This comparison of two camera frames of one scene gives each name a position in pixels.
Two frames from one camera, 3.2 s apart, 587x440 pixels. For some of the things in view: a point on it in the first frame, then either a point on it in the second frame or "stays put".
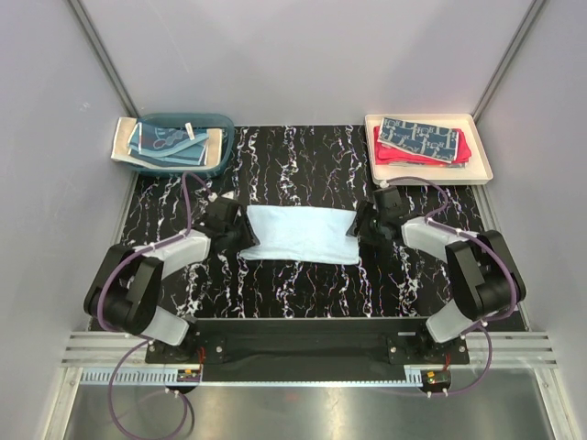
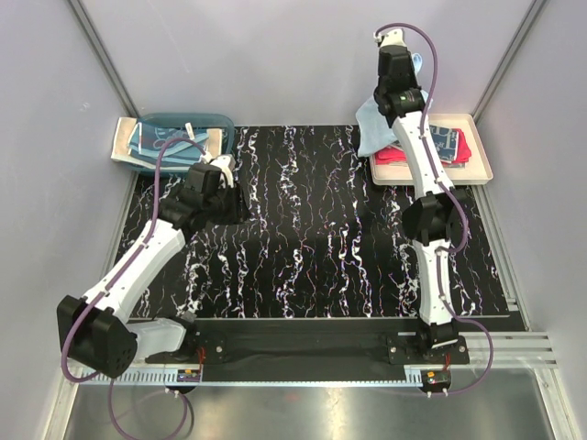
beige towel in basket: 121,146 stays put
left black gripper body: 239,234 to 227,208
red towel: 387,155 stays put
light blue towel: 302,234 to 373,134
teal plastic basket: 197,120 stays put
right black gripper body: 371,230 to 410,73
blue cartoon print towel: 168,145 stays put
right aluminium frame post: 533,11 stays put
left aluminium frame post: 97,47 stays put
